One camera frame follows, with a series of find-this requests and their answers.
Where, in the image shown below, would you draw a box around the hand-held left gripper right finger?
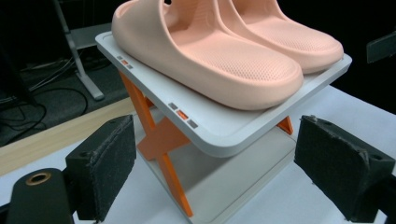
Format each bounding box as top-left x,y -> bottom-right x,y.
293,115 -> 396,223

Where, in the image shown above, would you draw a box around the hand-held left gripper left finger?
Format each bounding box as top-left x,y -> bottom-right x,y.
64,115 -> 137,222

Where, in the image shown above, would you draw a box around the white shoe rack orange legs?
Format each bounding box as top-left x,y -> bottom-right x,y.
94,31 -> 353,224

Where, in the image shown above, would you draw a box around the pink foam slipper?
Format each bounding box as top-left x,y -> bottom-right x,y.
111,0 -> 304,111
218,0 -> 345,75

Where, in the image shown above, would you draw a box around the white table mat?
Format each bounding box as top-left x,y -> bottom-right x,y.
0,85 -> 396,224

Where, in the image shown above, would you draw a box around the white metal stand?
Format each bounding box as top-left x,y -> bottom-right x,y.
50,0 -> 114,101

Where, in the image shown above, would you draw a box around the dark flat panel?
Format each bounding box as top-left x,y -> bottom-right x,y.
366,30 -> 396,64

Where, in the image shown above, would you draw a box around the black floor cables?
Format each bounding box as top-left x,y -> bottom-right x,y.
0,55 -> 90,147

